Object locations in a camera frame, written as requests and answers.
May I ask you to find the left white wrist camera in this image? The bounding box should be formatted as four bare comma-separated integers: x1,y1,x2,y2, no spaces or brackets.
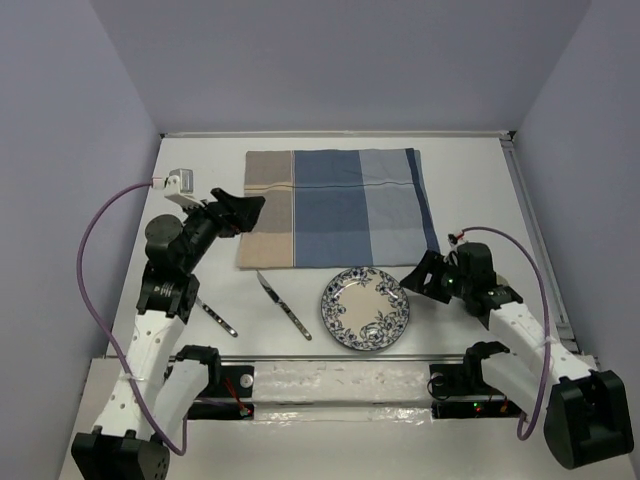
151,168,201,209

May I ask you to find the purple cable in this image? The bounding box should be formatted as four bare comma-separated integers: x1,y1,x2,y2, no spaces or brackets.
75,182,189,457
462,225,552,442

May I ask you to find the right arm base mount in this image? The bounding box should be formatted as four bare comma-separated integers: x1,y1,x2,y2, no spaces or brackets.
426,341,521,420

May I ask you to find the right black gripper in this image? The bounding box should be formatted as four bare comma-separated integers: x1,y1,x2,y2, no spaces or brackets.
397,249,470,304

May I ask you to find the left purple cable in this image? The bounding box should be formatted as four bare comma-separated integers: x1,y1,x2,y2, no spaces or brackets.
75,182,189,457

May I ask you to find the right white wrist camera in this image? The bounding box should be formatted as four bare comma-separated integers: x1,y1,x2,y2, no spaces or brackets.
447,231,466,251

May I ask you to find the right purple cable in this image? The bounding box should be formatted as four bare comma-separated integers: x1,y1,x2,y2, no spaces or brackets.
462,225,552,442

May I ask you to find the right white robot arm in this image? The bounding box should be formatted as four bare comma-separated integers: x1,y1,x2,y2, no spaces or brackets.
400,240,634,469

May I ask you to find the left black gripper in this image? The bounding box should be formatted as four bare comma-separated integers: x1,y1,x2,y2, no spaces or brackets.
179,189,265,273

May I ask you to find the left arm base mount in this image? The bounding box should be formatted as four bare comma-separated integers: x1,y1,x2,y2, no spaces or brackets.
165,345,255,421

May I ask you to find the steel fork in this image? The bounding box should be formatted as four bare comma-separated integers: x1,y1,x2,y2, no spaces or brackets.
195,297,238,338

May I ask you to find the blue floral ceramic plate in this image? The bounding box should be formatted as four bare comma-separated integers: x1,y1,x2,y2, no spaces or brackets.
320,267,410,352

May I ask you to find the steel table knife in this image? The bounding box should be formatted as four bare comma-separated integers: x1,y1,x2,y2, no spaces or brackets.
256,271,313,341

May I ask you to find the blue beige checked cloth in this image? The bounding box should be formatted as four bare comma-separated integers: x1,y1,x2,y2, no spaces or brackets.
237,148,440,270

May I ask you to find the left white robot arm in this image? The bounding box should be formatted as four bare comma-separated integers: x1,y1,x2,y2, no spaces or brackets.
71,188,265,479

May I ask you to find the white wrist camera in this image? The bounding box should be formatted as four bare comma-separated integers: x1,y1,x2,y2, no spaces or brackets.
447,231,466,251
151,168,201,209

